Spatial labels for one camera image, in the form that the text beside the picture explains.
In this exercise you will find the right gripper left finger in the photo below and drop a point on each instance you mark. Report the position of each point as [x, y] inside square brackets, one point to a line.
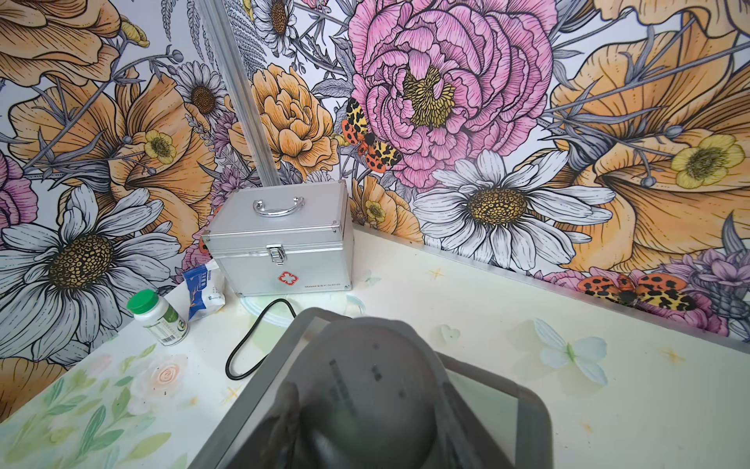
[283, 448]

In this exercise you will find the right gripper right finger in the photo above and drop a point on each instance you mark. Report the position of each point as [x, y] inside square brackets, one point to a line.
[454, 443]

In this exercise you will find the grey coffee machine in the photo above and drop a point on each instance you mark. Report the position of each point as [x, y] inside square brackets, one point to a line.
[367, 388]

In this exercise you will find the silver metal case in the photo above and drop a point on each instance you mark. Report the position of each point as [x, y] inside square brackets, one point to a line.
[282, 240]

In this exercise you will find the blue bottle with green cap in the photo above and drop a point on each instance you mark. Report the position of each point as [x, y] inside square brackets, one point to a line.
[206, 286]

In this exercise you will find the white bottle with green cap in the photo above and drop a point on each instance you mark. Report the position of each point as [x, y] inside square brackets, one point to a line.
[157, 315]

